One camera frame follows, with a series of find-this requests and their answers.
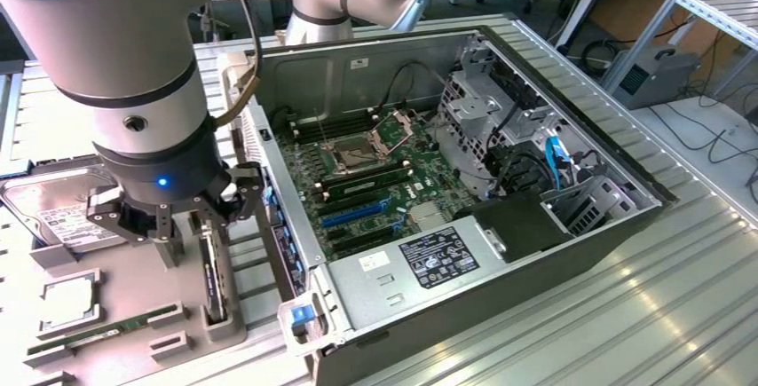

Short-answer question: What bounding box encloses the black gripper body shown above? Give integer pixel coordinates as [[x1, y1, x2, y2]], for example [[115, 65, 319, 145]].
[[92, 120, 234, 210]]

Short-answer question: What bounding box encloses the silver hard disk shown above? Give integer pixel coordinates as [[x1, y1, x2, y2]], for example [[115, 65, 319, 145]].
[[0, 168, 130, 254]]

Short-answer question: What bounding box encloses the grey parts rack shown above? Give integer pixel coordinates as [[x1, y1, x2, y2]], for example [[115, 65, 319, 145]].
[[20, 208, 250, 386]]

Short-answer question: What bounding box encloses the blue expansion slot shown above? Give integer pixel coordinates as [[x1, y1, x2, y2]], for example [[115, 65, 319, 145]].
[[319, 197, 393, 227]]

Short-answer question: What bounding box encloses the CPU socket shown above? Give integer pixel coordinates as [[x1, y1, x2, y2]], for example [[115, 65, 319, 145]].
[[329, 137, 381, 172]]

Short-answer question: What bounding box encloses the black RAM stick with label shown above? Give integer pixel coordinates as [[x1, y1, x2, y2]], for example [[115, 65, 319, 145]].
[[325, 170, 410, 201]]

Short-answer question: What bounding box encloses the silver CPU chip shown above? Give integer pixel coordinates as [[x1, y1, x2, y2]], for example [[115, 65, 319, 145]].
[[44, 279, 100, 327]]

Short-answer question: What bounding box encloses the black expansion slot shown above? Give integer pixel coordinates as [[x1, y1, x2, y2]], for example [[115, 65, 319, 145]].
[[329, 225, 395, 258]]

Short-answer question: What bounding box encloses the green RAM stick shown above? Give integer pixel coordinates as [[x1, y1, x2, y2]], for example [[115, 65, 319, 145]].
[[28, 303, 179, 354]]

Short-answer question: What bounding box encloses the metal socket cover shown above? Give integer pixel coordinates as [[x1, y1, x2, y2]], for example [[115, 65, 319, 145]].
[[370, 110, 419, 156]]

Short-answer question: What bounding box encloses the blue case latch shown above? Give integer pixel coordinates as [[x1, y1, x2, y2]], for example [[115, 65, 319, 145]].
[[290, 305, 315, 329]]

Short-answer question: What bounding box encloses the green motherboard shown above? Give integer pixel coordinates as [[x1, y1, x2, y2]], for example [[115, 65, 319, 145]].
[[275, 108, 481, 261]]

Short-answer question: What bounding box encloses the silver power supply unit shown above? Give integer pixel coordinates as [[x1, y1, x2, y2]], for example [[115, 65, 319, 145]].
[[325, 215, 511, 332]]

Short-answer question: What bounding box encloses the small silver chipset heatsink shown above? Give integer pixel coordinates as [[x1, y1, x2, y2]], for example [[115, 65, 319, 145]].
[[407, 206, 446, 232]]

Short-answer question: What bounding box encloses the silver disk bay cage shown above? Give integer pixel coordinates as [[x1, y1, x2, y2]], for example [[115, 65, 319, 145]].
[[437, 33, 570, 192]]

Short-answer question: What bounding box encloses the black plastic air shroud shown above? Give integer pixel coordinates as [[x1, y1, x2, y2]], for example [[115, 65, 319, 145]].
[[470, 193, 575, 265]]

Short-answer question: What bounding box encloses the open black PC case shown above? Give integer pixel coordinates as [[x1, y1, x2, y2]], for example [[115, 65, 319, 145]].
[[216, 12, 680, 386]]

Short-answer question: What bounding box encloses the blue data wire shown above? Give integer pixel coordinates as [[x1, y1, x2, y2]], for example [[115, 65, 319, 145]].
[[543, 135, 574, 192]]

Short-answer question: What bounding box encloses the silver perforated bay bracket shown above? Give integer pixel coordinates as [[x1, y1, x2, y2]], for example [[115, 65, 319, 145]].
[[542, 177, 645, 236]]

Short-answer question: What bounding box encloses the coiled black floor cable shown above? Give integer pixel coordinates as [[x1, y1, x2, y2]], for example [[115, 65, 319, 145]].
[[583, 39, 617, 70]]

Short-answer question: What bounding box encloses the grey box device with handle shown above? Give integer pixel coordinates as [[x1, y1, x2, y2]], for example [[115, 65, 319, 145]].
[[609, 43, 704, 110]]

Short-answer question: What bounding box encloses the aluminium profile frame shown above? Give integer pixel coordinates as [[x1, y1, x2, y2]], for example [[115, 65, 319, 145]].
[[601, 0, 758, 90]]

